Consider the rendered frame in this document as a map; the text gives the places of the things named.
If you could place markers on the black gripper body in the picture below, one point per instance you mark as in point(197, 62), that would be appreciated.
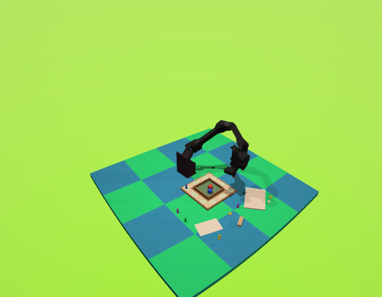
point(230, 170)

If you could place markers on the tan rectangular block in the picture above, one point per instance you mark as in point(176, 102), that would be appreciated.
point(240, 221)

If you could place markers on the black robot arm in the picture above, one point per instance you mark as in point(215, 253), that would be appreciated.
point(239, 153)

